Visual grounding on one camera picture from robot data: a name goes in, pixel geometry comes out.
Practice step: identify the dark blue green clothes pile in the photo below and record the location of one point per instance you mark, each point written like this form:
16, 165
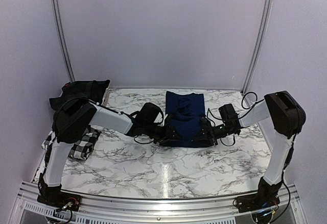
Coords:
92, 90

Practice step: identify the pink perforated laundry basket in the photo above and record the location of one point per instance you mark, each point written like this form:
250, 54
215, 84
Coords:
106, 97

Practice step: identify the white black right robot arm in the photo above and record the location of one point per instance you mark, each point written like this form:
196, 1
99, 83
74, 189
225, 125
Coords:
288, 118

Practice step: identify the left aluminium frame post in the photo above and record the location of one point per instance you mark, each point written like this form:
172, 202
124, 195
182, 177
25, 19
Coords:
62, 40

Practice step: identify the black white plaid shirt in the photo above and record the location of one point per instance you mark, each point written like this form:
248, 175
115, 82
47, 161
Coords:
83, 148

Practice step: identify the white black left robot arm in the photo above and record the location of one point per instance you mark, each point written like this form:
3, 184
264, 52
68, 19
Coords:
71, 121

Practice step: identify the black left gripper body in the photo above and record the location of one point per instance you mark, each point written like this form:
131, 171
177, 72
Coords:
159, 135

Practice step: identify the front aluminium table rail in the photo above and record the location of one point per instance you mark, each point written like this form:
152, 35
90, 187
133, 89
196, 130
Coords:
105, 209

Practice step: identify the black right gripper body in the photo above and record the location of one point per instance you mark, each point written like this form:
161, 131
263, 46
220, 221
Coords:
214, 134

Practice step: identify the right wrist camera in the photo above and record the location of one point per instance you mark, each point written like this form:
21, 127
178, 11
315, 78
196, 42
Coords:
205, 123

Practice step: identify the aluminium frame post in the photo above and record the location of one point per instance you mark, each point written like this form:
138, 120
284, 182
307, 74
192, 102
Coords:
258, 44
62, 40

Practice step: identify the navy blue t-shirt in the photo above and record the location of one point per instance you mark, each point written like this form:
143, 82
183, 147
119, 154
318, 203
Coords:
186, 110

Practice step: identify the right aluminium frame post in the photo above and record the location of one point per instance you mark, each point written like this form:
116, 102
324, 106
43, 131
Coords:
258, 44

